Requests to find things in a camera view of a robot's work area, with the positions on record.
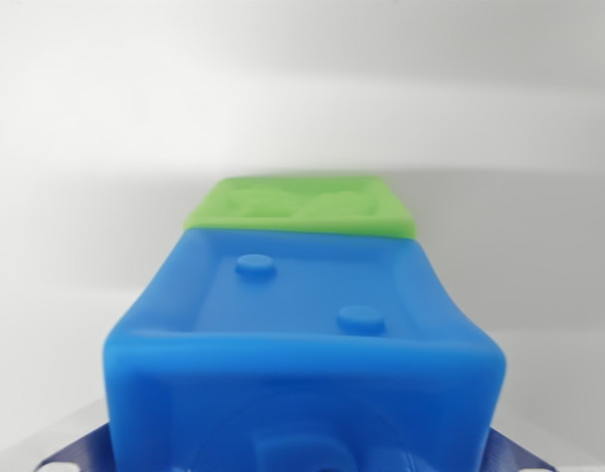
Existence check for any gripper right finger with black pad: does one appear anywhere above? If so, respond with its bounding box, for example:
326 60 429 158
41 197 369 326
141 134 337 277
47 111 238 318
484 423 572 472

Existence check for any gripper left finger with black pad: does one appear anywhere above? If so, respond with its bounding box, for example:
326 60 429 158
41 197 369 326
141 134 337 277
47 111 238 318
33 421 117 472

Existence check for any blue cube with number two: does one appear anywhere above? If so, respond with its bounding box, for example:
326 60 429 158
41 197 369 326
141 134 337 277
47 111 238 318
103 228 508 472

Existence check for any green cube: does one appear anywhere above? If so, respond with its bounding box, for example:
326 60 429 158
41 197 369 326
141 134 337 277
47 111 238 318
182 175 417 241

